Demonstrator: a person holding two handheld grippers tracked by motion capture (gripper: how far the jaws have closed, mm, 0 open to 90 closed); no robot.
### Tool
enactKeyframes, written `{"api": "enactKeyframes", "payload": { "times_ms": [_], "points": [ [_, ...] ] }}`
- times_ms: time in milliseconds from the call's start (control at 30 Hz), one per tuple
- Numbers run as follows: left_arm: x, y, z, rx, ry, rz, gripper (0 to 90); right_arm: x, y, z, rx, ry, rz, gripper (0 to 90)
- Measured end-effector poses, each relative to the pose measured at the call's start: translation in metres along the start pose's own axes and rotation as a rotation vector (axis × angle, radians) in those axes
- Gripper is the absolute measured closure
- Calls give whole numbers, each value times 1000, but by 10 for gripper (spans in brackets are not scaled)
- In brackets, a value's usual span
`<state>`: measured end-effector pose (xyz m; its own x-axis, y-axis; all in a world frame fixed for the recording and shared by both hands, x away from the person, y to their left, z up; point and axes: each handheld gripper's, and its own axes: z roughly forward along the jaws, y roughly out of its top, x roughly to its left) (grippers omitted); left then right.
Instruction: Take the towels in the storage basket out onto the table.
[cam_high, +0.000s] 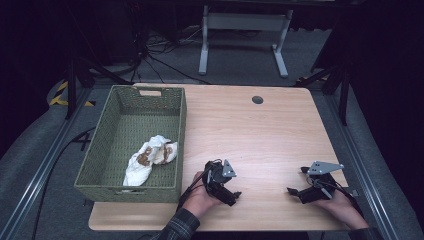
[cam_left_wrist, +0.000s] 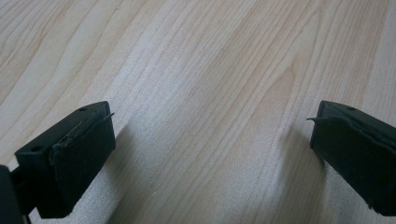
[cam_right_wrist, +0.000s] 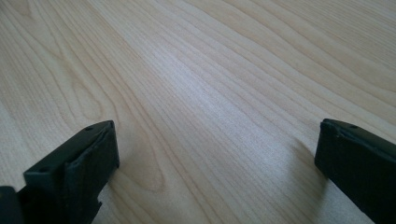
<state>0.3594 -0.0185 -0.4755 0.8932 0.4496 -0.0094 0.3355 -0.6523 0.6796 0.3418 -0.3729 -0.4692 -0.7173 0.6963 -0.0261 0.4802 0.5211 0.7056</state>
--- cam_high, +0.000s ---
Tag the black metal stand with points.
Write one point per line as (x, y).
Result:
(344, 96)
(71, 90)

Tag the green woven basket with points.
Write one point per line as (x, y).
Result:
(140, 123)

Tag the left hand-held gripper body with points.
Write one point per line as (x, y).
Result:
(216, 181)

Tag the grey table edge bracket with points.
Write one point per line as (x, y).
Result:
(353, 192)

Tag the aluminium floor rail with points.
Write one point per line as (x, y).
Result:
(36, 181)
(363, 166)

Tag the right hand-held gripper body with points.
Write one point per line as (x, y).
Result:
(316, 193)

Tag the grey metal desk frame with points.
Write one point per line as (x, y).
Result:
(245, 21)

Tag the person's left hand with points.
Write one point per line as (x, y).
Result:
(198, 200)

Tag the person's right hand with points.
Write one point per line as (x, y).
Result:
(345, 210)

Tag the grey round table grommet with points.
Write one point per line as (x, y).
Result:
(257, 99)

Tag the yellow and black floor tape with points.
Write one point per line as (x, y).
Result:
(57, 98)

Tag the white towel with brown bears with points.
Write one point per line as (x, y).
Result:
(140, 166)

